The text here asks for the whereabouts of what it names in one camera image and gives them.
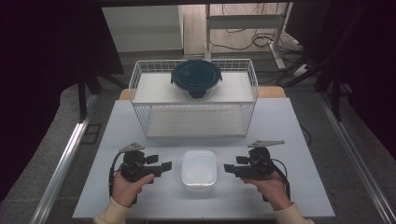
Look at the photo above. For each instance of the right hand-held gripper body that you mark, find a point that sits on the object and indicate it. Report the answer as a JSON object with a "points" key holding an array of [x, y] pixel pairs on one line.
{"points": [[257, 165]]}

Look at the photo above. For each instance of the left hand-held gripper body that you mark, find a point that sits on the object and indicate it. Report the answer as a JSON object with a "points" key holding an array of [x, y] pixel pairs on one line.
{"points": [[135, 165]]}

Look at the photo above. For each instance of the white square lidded container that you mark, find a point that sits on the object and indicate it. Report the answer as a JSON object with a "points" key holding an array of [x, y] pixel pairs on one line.
{"points": [[199, 169]]}

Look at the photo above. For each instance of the round dark blue lidded container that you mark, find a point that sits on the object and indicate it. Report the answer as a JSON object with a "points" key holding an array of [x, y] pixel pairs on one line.
{"points": [[196, 76]]}

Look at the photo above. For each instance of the person's left hand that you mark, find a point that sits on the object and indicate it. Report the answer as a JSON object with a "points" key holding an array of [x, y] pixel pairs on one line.
{"points": [[127, 189]]}

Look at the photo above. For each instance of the person's right hand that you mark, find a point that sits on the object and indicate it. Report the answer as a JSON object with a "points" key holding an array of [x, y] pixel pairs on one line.
{"points": [[274, 189]]}

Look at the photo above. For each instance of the black stand legs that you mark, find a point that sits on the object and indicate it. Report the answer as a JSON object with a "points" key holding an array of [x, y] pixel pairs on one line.
{"points": [[82, 99], [334, 93]]}

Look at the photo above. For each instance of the grey cabinet panel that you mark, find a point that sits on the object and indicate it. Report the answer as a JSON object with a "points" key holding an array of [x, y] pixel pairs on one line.
{"points": [[143, 28]]}

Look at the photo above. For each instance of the silver metal rail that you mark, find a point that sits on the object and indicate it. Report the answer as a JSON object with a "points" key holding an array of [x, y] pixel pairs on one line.
{"points": [[355, 158], [62, 161]]}

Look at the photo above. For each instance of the white metal desk frame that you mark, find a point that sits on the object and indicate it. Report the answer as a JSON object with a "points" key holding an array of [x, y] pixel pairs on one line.
{"points": [[246, 21]]}

